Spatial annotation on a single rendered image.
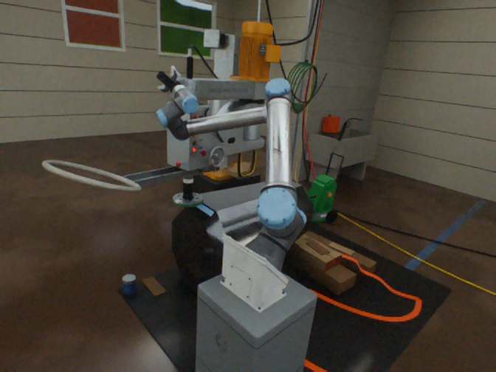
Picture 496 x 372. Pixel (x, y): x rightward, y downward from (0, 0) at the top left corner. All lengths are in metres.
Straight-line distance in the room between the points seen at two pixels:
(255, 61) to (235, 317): 1.83
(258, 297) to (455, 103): 5.91
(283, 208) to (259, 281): 0.32
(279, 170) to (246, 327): 0.63
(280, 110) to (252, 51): 1.12
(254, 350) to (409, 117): 6.18
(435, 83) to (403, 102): 0.63
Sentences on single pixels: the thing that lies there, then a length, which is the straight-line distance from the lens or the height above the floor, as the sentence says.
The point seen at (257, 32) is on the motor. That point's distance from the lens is 2.56.
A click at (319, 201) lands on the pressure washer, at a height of 0.30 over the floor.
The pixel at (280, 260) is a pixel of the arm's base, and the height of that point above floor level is 1.05.
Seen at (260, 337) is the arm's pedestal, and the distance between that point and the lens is 1.34.
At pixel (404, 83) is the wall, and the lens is 7.12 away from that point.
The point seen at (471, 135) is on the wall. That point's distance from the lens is 6.78.
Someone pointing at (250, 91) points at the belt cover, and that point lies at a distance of 2.46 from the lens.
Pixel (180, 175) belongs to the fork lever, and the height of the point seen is 1.09.
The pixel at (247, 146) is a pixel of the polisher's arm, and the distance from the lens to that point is 2.56.
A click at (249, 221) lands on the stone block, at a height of 0.72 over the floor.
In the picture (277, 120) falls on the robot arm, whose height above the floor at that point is 1.58.
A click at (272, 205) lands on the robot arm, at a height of 1.31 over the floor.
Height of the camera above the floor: 1.80
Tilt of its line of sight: 21 degrees down
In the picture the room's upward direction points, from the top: 5 degrees clockwise
